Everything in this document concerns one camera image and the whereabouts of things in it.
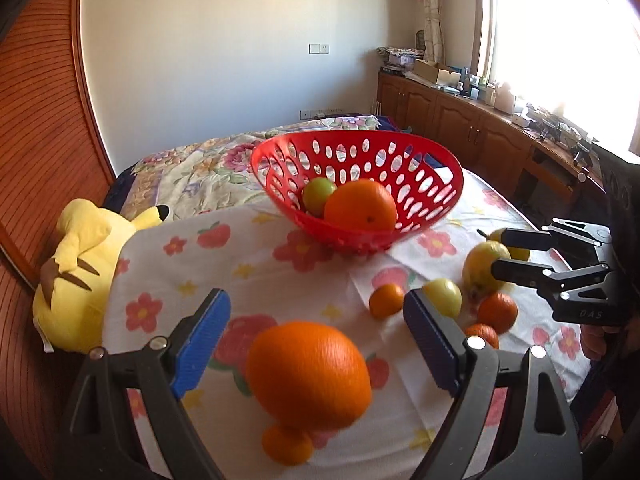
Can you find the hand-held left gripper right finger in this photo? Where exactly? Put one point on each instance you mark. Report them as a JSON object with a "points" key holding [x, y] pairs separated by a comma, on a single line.
{"points": [[430, 340]]}

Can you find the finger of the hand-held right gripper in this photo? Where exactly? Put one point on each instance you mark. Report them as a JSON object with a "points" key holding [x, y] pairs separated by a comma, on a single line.
{"points": [[520, 272], [530, 240]]}

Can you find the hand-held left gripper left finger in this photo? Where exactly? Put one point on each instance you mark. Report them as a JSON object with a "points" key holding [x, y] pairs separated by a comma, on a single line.
{"points": [[202, 345]]}

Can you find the yellow-green pear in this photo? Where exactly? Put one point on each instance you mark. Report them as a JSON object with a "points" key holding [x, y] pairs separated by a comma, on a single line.
{"points": [[485, 267], [520, 254]]}

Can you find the yellow-green apple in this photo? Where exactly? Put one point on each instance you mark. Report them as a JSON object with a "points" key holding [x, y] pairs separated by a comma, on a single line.
{"points": [[445, 297]]}

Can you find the small tangerine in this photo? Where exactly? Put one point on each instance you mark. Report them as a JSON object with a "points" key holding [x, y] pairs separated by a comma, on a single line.
{"points": [[497, 312], [287, 445], [386, 301], [484, 335]]}

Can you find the large orange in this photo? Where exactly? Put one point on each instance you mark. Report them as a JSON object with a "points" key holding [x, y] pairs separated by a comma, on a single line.
{"points": [[361, 205], [307, 375]]}

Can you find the red perforated plastic basket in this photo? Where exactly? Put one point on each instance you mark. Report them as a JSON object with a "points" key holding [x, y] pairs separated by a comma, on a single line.
{"points": [[320, 232]]}

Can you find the person's right hand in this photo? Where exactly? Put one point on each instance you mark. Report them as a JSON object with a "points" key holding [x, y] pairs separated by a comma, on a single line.
{"points": [[592, 342]]}

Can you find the white floral cloth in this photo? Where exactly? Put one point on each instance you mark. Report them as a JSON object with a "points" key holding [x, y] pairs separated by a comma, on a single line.
{"points": [[280, 280]]}

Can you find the clutter of small items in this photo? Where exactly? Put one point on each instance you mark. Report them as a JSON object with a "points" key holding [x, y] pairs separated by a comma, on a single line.
{"points": [[550, 130]]}

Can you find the yellow plush toy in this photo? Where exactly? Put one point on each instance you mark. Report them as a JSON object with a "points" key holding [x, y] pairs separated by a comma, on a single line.
{"points": [[80, 280]]}

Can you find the white plastic jug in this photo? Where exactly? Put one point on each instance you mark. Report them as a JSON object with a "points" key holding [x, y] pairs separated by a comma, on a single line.
{"points": [[504, 97]]}

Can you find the wooden cabinet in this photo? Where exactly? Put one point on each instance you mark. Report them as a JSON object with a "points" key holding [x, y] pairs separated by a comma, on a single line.
{"points": [[450, 115]]}

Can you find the beige floral quilt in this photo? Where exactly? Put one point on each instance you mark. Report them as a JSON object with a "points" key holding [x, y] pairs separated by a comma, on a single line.
{"points": [[200, 170]]}

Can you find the small green apple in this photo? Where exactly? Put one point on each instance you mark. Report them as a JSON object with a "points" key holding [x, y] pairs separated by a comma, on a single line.
{"points": [[317, 195]]}

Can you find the cardboard box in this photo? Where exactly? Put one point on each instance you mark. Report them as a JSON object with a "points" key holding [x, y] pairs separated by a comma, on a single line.
{"points": [[430, 71]]}

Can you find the window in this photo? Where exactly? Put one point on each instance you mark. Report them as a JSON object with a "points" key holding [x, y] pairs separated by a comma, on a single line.
{"points": [[550, 35]]}

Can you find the stack of folded cloths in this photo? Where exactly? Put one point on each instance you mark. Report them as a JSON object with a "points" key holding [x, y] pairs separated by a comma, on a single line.
{"points": [[397, 55]]}

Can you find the woven hand fan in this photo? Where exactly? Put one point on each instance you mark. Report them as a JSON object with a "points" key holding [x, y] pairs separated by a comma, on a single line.
{"points": [[423, 38]]}

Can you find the white power strip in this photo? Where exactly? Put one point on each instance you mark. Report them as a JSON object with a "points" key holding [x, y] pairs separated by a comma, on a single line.
{"points": [[320, 112]]}

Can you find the patterned curtain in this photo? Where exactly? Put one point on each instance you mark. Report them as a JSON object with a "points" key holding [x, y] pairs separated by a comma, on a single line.
{"points": [[432, 10]]}

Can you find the slatted wooden wardrobe door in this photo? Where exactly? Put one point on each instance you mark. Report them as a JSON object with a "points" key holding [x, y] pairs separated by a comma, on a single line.
{"points": [[40, 110]]}

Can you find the white wall switch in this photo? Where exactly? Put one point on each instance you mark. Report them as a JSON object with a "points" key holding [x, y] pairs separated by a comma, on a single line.
{"points": [[318, 48]]}

